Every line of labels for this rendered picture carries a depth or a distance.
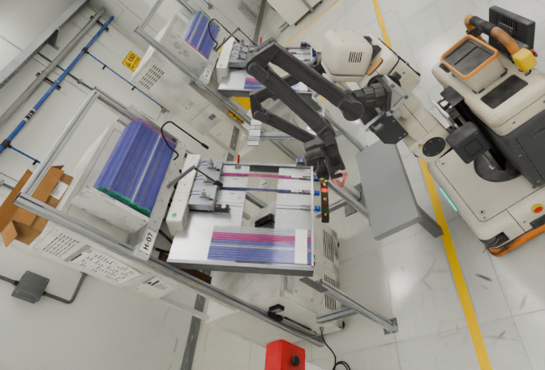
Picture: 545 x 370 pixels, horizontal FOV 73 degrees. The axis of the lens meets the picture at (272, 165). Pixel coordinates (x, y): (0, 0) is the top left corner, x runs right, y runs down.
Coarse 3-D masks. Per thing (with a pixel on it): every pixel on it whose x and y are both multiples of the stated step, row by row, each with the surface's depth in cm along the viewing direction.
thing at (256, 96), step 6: (318, 54) 170; (312, 66) 167; (318, 66) 165; (318, 72) 166; (324, 72) 166; (282, 78) 170; (288, 78) 169; (294, 78) 169; (294, 84) 171; (252, 90) 175; (258, 90) 172; (264, 90) 171; (252, 96) 170; (258, 96) 171; (264, 96) 172; (270, 96) 172; (252, 102) 171; (258, 102) 172; (252, 108) 173; (258, 108) 173; (252, 114) 174
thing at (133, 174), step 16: (128, 128) 197; (144, 128) 201; (128, 144) 188; (144, 144) 196; (160, 144) 204; (112, 160) 180; (128, 160) 184; (144, 160) 191; (160, 160) 199; (112, 176) 173; (128, 176) 179; (144, 176) 187; (160, 176) 194; (112, 192) 169; (128, 192) 175; (144, 192) 182; (144, 208) 178
